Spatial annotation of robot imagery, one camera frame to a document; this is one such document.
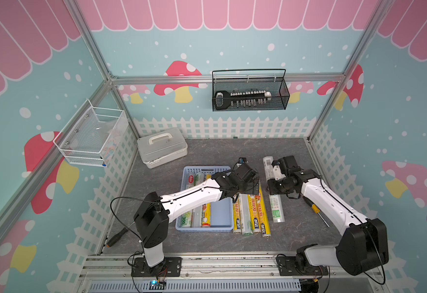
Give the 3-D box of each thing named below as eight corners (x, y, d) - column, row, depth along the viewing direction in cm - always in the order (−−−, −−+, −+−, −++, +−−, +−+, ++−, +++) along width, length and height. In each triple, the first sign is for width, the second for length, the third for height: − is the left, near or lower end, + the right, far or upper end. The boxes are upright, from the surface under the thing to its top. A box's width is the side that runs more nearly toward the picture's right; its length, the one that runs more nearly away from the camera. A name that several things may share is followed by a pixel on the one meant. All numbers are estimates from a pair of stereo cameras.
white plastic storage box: (149, 173, 106) (142, 159, 96) (143, 154, 116) (136, 139, 105) (189, 158, 114) (186, 143, 103) (180, 141, 123) (177, 126, 112)
